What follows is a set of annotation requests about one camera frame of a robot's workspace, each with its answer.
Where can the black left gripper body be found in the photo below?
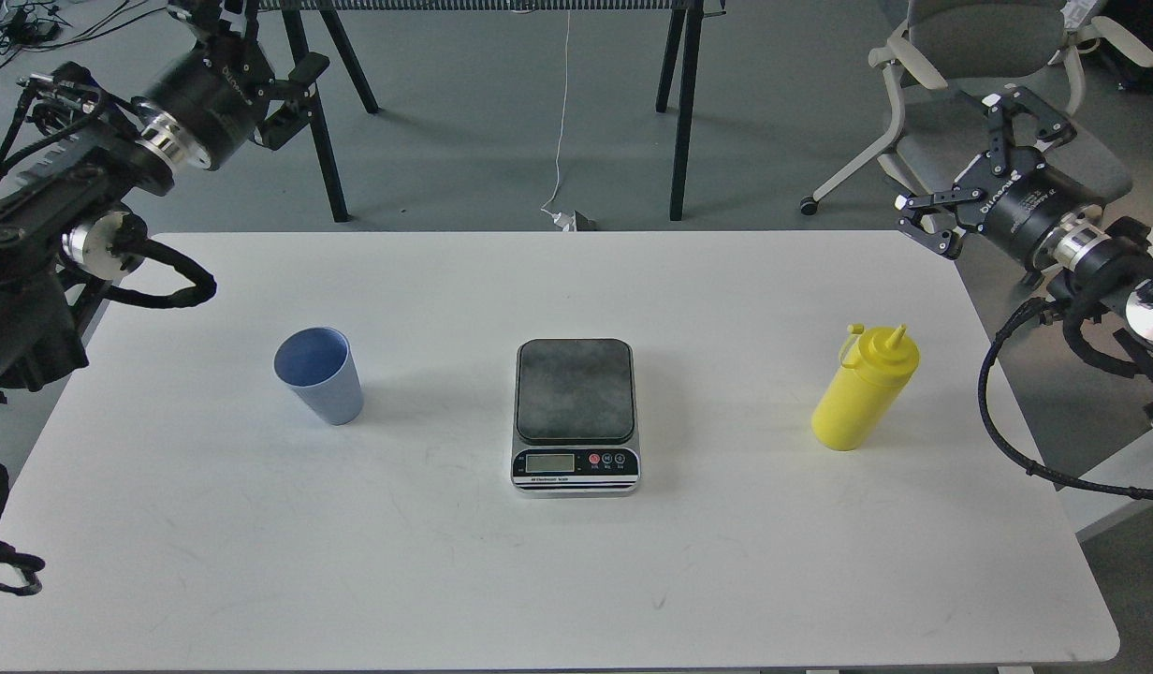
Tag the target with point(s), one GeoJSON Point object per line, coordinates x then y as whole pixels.
{"type": "Point", "coordinates": [210, 94]}

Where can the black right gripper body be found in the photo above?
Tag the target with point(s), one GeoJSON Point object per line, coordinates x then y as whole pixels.
{"type": "Point", "coordinates": [1033, 212]}

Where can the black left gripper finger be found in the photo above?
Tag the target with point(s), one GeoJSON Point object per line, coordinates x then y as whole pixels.
{"type": "Point", "coordinates": [226, 34]}
{"type": "Point", "coordinates": [296, 94]}

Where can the yellow squeeze bottle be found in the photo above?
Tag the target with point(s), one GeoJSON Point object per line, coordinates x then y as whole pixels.
{"type": "Point", "coordinates": [875, 365]}

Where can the blue ribbed plastic cup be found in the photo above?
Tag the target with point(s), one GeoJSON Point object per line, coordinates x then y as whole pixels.
{"type": "Point", "coordinates": [317, 365]}

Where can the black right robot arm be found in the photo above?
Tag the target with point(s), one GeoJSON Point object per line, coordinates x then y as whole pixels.
{"type": "Point", "coordinates": [1088, 290]}

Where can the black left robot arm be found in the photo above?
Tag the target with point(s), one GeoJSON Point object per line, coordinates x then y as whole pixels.
{"type": "Point", "coordinates": [74, 151]}

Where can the digital kitchen scale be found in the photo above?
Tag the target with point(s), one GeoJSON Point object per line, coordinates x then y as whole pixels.
{"type": "Point", "coordinates": [575, 429]}

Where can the grey office chair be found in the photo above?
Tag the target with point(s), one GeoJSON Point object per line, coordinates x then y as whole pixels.
{"type": "Point", "coordinates": [947, 61]}

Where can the black-legged background table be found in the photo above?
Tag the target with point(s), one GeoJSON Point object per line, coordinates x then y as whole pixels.
{"type": "Point", "coordinates": [473, 56]}

